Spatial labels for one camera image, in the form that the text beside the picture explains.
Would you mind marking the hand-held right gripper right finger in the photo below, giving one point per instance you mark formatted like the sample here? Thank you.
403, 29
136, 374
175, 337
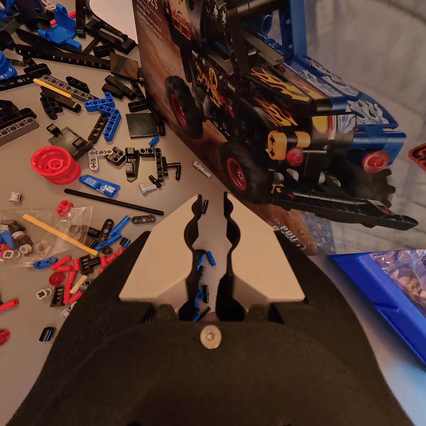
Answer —
266, 266

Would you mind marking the blue toy pin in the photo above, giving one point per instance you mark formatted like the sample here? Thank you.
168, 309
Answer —
154, 141

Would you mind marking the long dark toy axle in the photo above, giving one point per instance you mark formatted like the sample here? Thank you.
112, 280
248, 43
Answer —
113, 202

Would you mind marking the blue angled toy beam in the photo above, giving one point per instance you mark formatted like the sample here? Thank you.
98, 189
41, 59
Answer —
111, 126
99, 103

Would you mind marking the blue toy wheel rim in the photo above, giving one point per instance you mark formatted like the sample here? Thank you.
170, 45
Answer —
6, 66

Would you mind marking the black square toy panel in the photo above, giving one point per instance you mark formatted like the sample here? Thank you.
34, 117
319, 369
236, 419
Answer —
71, 141
141, 125

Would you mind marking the pile of black toy beams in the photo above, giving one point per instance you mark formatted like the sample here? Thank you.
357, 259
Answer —
159, 163

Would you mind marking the printed toy truck box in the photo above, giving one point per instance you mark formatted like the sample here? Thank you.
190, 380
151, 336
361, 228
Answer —
266, 99

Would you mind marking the blue toy fender piece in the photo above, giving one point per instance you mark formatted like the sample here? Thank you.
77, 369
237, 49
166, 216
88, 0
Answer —
60, 30

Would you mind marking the white angled toy beam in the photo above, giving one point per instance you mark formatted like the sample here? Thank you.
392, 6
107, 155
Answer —
95, 158

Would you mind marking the black toy cylinder connector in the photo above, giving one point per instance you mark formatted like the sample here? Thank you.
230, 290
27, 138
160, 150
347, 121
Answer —
205, 206

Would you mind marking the blue bin with plastic bags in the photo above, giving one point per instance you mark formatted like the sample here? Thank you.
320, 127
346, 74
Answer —
382, 293

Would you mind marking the white toy axle pin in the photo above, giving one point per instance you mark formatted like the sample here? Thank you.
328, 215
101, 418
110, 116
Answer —
148, 188
202, 169

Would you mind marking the blue toy axle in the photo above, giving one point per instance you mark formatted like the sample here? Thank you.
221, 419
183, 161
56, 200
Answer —
119, 226

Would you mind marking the red round toy tile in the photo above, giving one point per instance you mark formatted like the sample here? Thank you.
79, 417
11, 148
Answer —
56, 279

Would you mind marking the yellow toy axle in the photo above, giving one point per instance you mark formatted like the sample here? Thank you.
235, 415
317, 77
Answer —
60, 234
52, 88

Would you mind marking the small blue toy panel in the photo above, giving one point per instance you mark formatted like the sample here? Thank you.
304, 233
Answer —
98, 185

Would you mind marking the red toy wheel rim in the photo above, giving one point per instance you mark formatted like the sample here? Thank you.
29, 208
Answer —
53, 164

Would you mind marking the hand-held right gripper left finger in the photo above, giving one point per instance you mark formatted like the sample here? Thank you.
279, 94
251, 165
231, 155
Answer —
156, 266

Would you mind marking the pile of small toy pins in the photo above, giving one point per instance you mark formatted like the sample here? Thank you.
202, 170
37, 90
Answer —
66, 266

